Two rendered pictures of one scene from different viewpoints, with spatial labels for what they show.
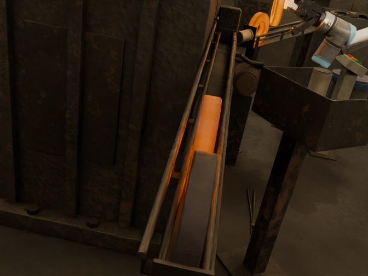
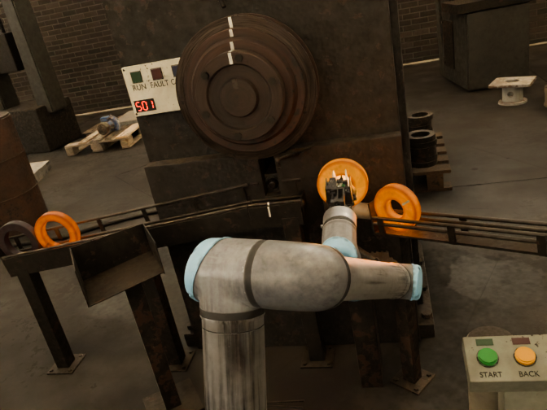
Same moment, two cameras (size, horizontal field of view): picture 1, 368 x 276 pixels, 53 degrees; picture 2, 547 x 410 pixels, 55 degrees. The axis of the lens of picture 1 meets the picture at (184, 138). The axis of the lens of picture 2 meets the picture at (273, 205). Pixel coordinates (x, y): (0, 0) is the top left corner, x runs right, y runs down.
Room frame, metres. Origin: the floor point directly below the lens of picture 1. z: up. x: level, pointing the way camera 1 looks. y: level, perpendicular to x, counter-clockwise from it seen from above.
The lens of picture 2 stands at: (1.86, -1.82, 1.43)
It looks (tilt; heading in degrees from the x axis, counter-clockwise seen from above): 23 degrees down; 101
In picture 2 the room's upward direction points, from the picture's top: 11 degrees counter-clockwise
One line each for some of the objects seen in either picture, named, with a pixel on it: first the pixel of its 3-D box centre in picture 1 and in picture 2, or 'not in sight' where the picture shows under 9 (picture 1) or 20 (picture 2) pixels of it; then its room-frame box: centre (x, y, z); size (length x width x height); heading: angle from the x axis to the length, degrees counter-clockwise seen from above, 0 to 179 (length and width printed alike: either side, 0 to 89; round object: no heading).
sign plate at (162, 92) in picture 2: not in sight; (161, 87); (1.17, 0.03, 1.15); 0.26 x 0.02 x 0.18; 177
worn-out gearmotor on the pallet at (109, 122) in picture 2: not in sight; (111, 122); (-1.00, 3.95, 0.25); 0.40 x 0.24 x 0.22; 87
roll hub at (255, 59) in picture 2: not in sight; (240, 96); (1.50, -0.20, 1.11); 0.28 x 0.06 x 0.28; 177
